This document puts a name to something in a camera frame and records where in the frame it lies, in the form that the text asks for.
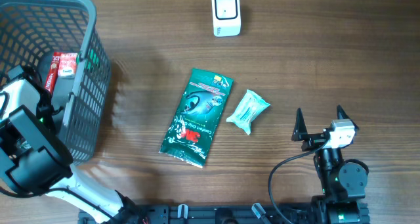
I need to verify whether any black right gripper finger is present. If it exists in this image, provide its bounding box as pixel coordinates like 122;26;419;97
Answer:
337;104;359;131
291;108;308;141

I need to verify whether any teal wet wipes pack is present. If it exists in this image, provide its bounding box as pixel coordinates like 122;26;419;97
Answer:
226;89;270;135

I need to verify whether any green 3M gloves package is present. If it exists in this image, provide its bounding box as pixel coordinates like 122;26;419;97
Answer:
159;68;234;168

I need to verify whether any red white small packet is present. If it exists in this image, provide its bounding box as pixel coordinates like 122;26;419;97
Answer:
58;53;78;78

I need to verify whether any red Nescafe stick sachet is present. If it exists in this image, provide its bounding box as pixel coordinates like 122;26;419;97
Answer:
44;52;62;95

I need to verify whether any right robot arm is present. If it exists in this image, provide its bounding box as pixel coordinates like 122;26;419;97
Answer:
291;105;370;224

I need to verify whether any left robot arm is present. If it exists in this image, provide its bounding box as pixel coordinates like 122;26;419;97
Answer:
1;66;143;223

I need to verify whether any white barcode scanner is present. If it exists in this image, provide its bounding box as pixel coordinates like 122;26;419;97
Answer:
211;0;242;37

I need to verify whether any grey plastic basket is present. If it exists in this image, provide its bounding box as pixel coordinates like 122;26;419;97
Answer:
1;0;111;166

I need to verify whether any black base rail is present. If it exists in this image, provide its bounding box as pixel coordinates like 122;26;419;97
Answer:
77;203;371;224

